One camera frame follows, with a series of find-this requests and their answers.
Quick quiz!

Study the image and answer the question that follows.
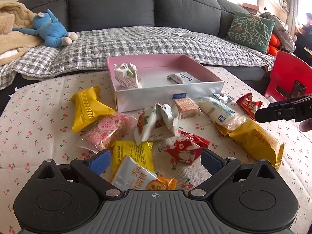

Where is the pink rice cracker pack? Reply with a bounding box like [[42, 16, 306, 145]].
[[77, 113, 137, 153]]

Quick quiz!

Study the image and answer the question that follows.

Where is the red crinkled snack pack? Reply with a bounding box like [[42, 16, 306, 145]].
[[166, 131, 210, 165]]

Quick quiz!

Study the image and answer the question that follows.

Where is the white orange lotus chip pack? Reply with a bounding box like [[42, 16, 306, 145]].
[[111, 156, 177, 192]]

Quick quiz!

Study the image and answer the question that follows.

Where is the red triangular snack pack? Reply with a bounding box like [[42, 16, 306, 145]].
[[236, 92, 262, 120]]

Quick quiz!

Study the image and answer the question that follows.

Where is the yellow waffle sandwich pack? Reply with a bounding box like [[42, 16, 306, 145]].
[[216, 119, 285, 171]]

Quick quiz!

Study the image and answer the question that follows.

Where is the white cream roll pack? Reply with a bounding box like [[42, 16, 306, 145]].
[[194, 97, 246, 131]]

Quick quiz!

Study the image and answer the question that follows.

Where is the silver truffle chocolate pack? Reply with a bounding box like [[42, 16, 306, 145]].
[[212, 93, 234, 105]]

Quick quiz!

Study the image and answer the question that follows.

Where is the yellow pillow snack pack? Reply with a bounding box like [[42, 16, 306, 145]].
[[70, 86, 116, 133]]

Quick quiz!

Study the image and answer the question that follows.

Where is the wafer biscuit clear pack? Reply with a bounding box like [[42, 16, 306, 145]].
[[173, 98, 201, 119]]

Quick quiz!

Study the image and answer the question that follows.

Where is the white nut snack pack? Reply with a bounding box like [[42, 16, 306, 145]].
[[134, 103, 180, 145]]

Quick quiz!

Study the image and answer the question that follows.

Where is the white cartoon face snack pack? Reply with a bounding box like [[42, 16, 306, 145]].
[[167, 71, 201, 84]]

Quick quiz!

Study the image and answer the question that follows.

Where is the white walnut snack pack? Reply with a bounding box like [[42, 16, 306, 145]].
[[114, 62, 143, 88]]

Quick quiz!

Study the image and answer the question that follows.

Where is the red plastic stool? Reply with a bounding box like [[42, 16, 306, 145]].
[[264, 51, 311, 101]]

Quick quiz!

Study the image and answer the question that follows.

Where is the brown bag on sofa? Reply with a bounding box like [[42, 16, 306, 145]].
[[260, 12, 296, 52]]

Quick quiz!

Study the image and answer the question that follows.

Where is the orange cushion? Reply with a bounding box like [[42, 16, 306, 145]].
[[267, 34, 281, 57]]

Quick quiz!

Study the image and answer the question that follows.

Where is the person in background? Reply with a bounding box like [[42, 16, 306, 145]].
[[293, 13, 311, 66]]

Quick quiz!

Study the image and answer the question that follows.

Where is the green branch pattern cushion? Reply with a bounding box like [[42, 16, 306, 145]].
[[226, 12, 275, 54]]

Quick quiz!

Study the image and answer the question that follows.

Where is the pink and silver cardboard box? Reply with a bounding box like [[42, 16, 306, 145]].
[[106, 54, 224, 113]]

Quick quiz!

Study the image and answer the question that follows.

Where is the grey checked quilted blanket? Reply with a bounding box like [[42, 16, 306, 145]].
[[1, 27, 274, 89]]

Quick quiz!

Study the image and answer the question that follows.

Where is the beige quilted blanket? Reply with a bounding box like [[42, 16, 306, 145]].
[[1, 1, 43, 66]]

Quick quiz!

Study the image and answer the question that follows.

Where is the blue plush toy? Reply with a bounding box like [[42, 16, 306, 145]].
[[13, 10, 79, 48]]

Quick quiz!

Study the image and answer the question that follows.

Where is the dark grey sofa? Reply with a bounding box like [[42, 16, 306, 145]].
[[1, 0, 270, 109]]

